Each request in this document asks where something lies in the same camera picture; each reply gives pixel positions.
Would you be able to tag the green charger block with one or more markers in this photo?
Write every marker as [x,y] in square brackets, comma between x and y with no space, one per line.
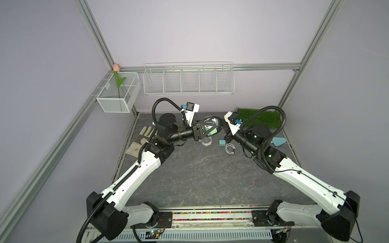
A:
[212,129]

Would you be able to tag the beige gardening glove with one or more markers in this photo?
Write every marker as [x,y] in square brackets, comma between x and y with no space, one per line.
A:
[139,141]

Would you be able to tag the artificial pink tulip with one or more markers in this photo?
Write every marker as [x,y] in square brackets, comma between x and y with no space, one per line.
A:
[119,80]

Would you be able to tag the white mesh wall basket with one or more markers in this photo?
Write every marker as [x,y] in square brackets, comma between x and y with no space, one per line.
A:
[108,96]

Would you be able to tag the white wire wall shelf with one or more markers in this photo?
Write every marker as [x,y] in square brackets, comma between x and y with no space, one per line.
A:
[189,78]

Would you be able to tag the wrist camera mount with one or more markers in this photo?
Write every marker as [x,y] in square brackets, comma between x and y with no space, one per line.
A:
[233,122]
[188,112]

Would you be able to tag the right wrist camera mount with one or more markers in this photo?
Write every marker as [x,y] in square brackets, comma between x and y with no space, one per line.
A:
[233,122]

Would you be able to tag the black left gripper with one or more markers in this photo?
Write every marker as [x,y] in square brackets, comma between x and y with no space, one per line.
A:
[197,131]

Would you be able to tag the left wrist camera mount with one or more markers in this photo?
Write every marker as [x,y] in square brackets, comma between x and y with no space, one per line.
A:
[188,112]

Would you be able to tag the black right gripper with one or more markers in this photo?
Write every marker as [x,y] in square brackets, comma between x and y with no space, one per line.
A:
[229,137]

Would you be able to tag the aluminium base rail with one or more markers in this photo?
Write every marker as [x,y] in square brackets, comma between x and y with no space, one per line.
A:
[212,220]

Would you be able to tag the teal garden trowel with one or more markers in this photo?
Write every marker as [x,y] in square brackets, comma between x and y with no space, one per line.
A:
[278,141]

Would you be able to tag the green artificial grass mat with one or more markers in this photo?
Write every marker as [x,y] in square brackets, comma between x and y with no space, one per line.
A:
[271,118]

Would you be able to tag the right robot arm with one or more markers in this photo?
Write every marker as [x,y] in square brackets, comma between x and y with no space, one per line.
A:
[257,139]

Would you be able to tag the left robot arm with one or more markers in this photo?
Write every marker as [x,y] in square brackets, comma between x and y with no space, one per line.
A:
[172,123]

